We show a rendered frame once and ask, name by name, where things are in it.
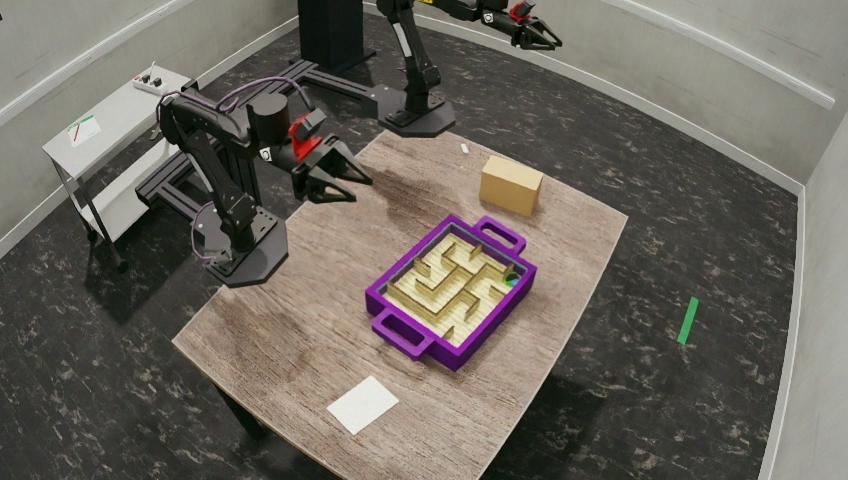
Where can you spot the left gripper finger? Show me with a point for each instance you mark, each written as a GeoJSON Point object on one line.
{"type": "Point", "coordinates": [543, 26]}
{"type": "Point", "coordinates": [528, 38]}

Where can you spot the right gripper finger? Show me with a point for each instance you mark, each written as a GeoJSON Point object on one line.
{"type": "Point", "coordinates": [318, 179]}
{"type": "Point", "coordinates": [342, 156]}

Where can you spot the tan cardboard box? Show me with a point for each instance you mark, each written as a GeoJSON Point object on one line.
{"type": "Point", "coordinates": [510, 185]}

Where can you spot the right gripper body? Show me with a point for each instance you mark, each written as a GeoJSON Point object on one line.
{"type": "Point", "coordinates": [311, 152]}

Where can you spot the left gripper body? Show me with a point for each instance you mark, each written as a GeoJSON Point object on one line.
{"type": "Point", "coordinates": [506, 23]}

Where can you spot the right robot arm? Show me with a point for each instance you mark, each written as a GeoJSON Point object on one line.
{"type": "Point", "coordinates": [235, 207]}

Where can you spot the white rectangular card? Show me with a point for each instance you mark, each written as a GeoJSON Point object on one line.
{"type": "Point", "coordinates": [362, 405]}

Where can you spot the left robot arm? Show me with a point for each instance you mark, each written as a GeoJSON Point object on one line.
{"type": "Point", "coordinates": [420, 70]}

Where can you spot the purple maze board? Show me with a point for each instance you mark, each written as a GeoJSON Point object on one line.
{"type": "Point", "coordinates": [451, 291]}

